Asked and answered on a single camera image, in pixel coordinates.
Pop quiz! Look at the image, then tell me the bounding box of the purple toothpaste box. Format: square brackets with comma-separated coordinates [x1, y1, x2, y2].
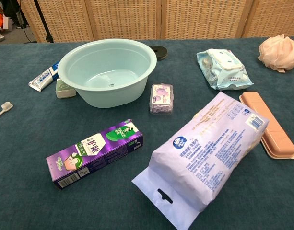
[46, 118, 144, 190]

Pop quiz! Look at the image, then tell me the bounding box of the large lavender tissue pack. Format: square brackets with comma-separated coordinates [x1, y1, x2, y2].
[131, 91, 270, 230]

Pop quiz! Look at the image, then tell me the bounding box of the green soap bar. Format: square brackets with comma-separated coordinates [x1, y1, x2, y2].
[55, 78, 77, 99]

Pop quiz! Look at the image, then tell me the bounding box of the light blue plastic basin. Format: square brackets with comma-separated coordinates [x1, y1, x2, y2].
[57, 38, 158, 109]

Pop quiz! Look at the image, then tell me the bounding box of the white blue toothpaste tube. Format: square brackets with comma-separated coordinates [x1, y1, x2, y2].
[28, 61, 61, 92]

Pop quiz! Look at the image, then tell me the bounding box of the clear purple floss pick box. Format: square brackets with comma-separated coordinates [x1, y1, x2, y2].
[149, 83, 175, 115]

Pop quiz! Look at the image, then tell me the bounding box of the black round disc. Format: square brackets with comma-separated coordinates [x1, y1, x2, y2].
[149, 45, 169, 60]

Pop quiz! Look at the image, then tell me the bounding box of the blue wet wipes pack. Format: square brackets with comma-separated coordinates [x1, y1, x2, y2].
[196, 48, 255, 91]

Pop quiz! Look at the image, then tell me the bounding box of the woven wooden folding screen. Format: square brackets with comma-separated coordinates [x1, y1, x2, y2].
[17, 0, 294, 43]

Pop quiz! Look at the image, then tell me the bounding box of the teal table cloth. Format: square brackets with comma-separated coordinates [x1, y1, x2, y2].
[0, 36, 294, 230]

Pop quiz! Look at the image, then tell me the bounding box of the pink toothbrush case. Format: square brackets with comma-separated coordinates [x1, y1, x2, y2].
[239, 91, 294, 160]

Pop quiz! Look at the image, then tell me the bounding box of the white toothbrush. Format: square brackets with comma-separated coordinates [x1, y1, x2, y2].
[0, 101, 14, 122]

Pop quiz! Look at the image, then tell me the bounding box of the black tripod stand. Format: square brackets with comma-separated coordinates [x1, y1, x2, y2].
[33, 0, 54, 43]

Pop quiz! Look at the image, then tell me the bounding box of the pink bath loofah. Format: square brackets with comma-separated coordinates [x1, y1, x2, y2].
[258, 34, 294, 73]

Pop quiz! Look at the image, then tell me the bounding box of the white cardboard box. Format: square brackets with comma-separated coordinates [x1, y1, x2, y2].
[1, 14, 16, 32]

